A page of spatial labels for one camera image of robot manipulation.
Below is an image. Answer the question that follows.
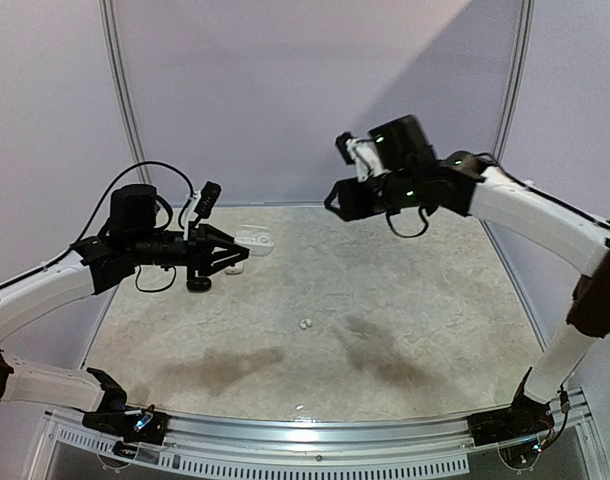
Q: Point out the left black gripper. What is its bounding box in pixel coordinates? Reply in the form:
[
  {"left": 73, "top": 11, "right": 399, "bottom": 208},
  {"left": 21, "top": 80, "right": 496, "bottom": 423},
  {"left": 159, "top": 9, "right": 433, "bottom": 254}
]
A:
[{"left": 128, "top": 220, "right": 248, "bottom": 279}]

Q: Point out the white charging case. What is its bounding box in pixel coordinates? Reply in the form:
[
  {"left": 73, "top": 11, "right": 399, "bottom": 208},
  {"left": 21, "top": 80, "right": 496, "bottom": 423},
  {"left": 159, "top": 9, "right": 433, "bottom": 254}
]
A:
[
  {"left": 234, "top": 225, "right": 275, "bottom": 257},
  {"left": 224, "top": 263, "right": 244, "bottom": 275}
]

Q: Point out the black charging case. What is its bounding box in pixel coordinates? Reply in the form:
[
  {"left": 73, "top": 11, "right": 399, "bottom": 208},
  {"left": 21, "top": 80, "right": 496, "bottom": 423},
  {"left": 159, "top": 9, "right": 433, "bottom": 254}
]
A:
[{"left": 186, "top": 277, "right": 212, "bottom": 293}]

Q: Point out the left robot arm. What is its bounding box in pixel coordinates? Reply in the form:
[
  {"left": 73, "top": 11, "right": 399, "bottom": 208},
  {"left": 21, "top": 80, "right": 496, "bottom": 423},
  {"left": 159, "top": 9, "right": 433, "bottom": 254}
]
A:
[{"left": 0, "top": 182, "right": 249, "bottom": 434}]

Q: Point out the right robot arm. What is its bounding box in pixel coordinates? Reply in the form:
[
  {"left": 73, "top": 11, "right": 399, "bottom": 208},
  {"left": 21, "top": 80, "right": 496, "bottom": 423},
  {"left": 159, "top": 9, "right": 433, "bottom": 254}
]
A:
[{"left": 324, "top": 115, "right": 610, "bottom": 436}]

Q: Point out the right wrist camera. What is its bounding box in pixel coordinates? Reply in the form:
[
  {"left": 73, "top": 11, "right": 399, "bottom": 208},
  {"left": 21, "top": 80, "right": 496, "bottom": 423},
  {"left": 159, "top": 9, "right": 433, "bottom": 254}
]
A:
[{"left": 334, "top": 132, "right": 389, "bottom": 184}]

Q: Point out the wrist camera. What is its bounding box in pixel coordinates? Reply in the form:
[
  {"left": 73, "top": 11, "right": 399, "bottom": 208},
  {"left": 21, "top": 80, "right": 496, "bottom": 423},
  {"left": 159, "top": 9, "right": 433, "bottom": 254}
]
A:
[
  {"left": 334, "top": 132, "right": 389, "bottom": 184},
  {"left": 177, "top": 181, "right": 222, "bottom": 240}
]

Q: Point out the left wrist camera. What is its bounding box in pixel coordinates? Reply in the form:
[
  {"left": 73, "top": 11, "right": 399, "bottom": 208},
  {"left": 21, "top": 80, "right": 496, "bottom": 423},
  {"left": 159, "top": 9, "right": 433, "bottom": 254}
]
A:
[{"left": 177, "top": 181, "right": 222, "bottom": 240}]

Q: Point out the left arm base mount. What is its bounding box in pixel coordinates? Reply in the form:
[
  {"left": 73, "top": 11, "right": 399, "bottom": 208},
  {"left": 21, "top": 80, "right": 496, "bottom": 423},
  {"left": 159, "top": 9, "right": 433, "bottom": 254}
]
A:
[{"left": 82, "top": 402, "right": 170, "bottom": 445}]

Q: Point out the aluminium front rail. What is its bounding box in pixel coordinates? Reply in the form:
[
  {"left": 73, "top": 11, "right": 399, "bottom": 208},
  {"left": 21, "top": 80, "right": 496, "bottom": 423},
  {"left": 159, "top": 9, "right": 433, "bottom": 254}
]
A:
[{"left": 29, "top": 390, "right": 609, "bottom": 479}]

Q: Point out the left aluminium frame post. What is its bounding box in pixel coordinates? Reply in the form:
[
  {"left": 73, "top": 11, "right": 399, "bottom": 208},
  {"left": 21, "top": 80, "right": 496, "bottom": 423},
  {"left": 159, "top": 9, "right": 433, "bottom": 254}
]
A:
[{"left": 99, "top": 0, "right": 146, "bottom": 164}]

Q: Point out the aluminium frame post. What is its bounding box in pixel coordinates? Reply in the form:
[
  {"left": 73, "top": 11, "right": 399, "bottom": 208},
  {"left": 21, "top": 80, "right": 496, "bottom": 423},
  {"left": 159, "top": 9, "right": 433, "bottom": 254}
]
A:
[
  {"left": 99, "top": 0, "right": 146, "bottom": 164},
  {"left": 492, "top": 0, "right": 535, "bottom": 160}
]

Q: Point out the right aluminium frame post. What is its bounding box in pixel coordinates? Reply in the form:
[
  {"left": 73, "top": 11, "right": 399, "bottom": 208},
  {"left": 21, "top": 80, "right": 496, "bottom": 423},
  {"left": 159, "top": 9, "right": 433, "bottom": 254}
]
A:
[{"left": 492, "top": 0, "right": 535, "bottom": 160}]

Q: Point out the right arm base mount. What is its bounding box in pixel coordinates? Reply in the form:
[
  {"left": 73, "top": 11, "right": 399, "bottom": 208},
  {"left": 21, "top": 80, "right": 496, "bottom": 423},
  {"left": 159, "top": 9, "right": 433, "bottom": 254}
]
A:
[{"left": 466, "top": 398, "right": 554, "bottom": 446}]

